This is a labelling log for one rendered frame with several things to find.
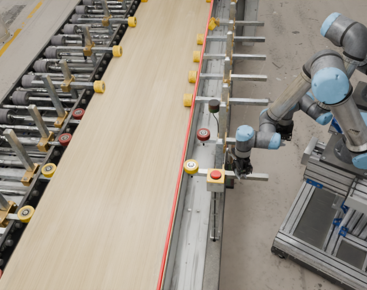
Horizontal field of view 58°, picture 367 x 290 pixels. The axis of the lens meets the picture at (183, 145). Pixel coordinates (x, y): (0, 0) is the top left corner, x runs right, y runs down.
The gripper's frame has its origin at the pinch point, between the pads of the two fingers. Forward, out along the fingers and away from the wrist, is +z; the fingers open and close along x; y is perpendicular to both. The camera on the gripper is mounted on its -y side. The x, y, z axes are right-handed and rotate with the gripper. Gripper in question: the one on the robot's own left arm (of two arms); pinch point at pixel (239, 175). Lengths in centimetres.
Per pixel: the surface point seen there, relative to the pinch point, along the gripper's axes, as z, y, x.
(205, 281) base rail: 20, 41, -30
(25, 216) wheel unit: -1, -5, -109
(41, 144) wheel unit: 2, -57, -106
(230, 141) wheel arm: 4.4, -28.4, 4.9
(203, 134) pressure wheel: -0.1, -33.8, -10.1
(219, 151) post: -19.3, -2.8, -10.1
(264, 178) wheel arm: 5.1, 1.9, 13.6
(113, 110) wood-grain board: 0, -72, -59
